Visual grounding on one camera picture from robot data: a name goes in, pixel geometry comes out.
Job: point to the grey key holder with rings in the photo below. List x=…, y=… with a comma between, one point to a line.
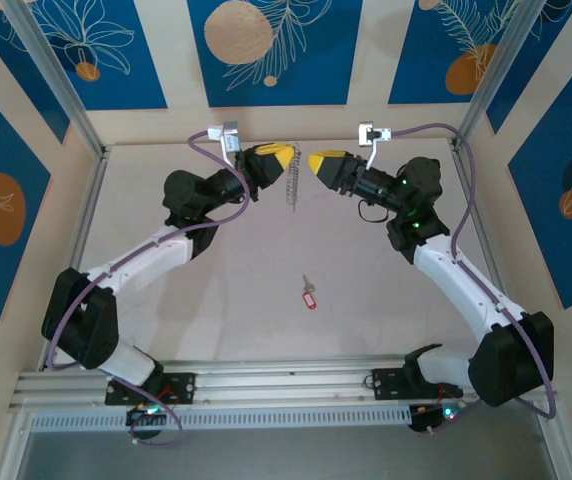
x=292, y=182

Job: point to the silver key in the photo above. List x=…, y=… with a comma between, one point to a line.
x=308, y=284

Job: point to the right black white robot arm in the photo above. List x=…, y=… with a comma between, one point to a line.
x=496, y=365

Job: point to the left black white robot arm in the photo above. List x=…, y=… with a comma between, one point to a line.
x=91, y=330

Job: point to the left controller board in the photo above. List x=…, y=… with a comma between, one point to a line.
x=138, y=417

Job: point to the controller board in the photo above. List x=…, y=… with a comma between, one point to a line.
x=423, y=420
x=138, y=417

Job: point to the right controller board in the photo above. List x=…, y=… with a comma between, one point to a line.
x=423, y=420

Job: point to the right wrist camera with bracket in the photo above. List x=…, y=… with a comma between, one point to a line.
x=372, y=134

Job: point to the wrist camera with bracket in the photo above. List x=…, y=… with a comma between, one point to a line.
x=226, y=134
x=372, y=134

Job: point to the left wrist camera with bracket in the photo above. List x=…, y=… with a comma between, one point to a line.
x=226, y=134

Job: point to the right aluminium side rail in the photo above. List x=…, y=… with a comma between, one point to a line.
x=481, y=225

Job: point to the aluminium side rail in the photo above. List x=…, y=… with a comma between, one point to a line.
x=91, y=200
x=481, y=225

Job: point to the left aluminium side rail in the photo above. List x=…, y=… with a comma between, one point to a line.
x=91, y=200

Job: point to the right aluminium corner post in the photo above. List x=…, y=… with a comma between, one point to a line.
x=501, y=75

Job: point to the aluminium corner post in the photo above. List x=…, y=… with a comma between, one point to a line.
x=57, y=75
x=501, y=75

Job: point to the left aluminium corner post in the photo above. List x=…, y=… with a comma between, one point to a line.
x=57, y=75

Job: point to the left black mount plate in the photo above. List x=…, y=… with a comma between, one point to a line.
x=186, y=387

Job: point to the black mount plate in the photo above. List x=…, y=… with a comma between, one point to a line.
x=383, y=385
x=186, y=387

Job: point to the right black mount plate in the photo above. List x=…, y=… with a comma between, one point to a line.
x=383, y=385

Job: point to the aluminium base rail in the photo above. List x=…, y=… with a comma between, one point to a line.
x=286, y=385

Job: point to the aluminium frame leg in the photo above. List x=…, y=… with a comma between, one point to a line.
x=560, y=450
x=14, y=450

